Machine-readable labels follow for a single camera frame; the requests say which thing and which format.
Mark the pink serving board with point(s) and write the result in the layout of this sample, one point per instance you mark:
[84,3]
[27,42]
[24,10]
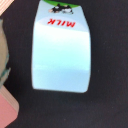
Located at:
[9,107]

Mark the light blue milk carton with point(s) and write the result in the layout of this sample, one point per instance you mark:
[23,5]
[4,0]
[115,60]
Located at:
[61,48]

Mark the grey green gripper finger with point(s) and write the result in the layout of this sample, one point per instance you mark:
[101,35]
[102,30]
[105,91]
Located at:
[4,56]

